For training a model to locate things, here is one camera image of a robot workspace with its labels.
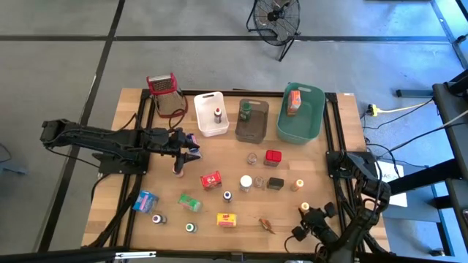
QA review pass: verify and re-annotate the white-lidded clear spice jar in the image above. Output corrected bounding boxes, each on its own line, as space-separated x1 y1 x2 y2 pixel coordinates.
239 175 254 194

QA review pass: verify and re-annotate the blue metal bar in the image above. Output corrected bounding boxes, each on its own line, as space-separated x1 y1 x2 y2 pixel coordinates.
396 88 434 99

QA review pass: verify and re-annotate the blue and pink cereal box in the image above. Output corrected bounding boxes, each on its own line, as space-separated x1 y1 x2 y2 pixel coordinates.
132 189 159 215

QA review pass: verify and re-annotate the green Apple Jacks cereal box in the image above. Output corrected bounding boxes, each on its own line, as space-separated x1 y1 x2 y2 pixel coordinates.
178 193 203 213

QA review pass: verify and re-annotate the green-lidded spice jar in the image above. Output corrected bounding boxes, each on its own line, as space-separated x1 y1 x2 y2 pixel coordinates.
239 102 253 123

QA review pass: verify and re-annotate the black metal workbench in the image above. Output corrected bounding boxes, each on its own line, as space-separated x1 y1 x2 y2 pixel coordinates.
376 69 468 249

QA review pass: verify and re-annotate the silver metal bracket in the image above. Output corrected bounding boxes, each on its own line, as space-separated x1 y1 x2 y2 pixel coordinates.
114 251 157 260

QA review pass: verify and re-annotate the black cable bundle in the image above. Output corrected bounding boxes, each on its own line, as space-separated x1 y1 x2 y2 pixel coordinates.
87 175 143 249

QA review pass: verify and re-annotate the red-framed wire mesh basket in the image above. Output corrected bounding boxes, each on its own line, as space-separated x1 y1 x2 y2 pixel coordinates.
146 72 189 118

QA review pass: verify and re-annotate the dark green black pepper tin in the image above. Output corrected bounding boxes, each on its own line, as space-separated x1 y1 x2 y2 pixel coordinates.
266 177 285 191

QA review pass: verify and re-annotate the grey-brown plastic bin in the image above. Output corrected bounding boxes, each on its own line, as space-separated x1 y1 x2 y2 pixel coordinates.
235 98 271 145

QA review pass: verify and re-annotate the red smoked paprika tin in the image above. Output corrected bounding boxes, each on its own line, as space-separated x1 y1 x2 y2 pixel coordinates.
263 149 283 167

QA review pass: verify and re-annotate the black floor fan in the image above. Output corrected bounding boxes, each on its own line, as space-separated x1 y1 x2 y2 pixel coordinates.
245 0 301 62

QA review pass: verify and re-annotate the yellow extension cord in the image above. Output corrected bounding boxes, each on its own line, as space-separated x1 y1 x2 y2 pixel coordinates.
368 97 436 117

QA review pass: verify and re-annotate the yellow Corn Pops cereal box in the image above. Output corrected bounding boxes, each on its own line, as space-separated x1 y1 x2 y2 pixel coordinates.
216 213 238 228

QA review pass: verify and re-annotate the white paper sheet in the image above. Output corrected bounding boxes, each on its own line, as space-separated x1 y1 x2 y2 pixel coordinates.
374 160 409 208

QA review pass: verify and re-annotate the brown spice packet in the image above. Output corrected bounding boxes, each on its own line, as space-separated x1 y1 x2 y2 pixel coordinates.
257 218 276 235

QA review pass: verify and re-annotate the red Froot Loops cereal box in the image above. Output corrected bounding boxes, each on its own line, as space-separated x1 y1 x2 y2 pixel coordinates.
200 170 223 190

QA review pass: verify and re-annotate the green plastic bin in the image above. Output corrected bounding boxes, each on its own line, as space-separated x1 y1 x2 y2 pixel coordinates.
276 82 327 145

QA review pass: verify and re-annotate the black aluminium rig frame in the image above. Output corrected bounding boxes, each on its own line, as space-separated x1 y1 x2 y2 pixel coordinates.
0 89 468 263

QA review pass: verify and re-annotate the orange cereal box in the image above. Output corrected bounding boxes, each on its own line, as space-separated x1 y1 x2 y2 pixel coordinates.
286 89 302 117

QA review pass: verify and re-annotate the blue Frosted Flakes cereal box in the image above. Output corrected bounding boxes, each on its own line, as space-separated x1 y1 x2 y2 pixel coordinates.
185 133 203 159

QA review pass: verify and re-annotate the white plastic bin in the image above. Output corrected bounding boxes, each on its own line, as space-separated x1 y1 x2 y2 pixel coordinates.
193 91 230 138

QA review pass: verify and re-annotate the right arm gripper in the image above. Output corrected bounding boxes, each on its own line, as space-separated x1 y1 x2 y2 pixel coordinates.
291 202 339 245

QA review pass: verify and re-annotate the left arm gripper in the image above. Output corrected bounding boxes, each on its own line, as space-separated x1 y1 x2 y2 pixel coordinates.
144 126 202 175

